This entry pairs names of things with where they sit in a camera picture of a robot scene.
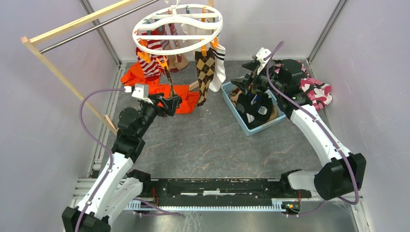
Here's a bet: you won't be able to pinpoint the metal hanging rod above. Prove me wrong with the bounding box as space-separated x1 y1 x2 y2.
40 0 159 54

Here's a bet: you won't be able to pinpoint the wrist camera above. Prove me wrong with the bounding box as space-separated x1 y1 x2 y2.
255 47 271 74
124 84 153 104

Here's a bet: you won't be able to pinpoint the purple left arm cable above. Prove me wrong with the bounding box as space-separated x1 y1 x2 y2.
74 88 182 232

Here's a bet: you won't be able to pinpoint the white round clip hanger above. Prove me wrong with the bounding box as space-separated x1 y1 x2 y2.
132 1 223 57

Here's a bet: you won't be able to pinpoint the wooden drying rack frame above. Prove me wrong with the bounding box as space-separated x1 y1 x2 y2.
20 0 215 135

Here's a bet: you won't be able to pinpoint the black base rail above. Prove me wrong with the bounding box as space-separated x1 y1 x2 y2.
125 178 312 213

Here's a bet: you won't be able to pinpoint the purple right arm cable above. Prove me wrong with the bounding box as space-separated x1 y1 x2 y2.
264 41 360 218

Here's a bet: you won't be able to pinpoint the red white striped sock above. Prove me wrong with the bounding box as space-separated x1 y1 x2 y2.
136 40 163 81

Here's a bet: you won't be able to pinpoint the light blue laundry basket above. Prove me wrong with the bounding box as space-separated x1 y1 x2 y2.
221 82 286 136

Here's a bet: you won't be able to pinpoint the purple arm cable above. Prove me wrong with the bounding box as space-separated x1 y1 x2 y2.
264 41 360 218
74 88 182 232

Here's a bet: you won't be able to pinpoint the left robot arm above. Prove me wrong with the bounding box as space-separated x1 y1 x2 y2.
62 93 182 232

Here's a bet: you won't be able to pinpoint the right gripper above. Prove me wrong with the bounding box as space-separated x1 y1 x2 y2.
231 60 285 95

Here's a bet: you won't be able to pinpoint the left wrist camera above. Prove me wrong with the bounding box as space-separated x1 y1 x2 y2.
124 84 153 104

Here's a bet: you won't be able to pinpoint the pink camouflage trousers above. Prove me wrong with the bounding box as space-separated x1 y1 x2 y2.
274 59 332 111

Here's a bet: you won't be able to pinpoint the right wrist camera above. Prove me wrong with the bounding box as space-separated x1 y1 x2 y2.
255 47 271 74

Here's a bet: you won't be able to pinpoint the tan sock maroon toe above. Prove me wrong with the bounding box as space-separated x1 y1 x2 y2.
168 54 189 73

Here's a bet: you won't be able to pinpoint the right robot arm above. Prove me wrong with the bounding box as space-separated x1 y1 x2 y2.
231 59 366 204

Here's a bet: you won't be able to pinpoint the black grey sock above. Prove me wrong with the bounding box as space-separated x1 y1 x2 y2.
235 92 278 130

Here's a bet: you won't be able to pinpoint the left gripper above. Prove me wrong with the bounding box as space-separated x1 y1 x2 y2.
136 92 179 138

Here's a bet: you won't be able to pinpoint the brown argyle sock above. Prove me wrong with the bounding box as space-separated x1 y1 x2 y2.
163 65 176 97
195 48 215 107

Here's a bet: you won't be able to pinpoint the orange cloth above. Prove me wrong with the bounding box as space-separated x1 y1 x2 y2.
120 62 200 114

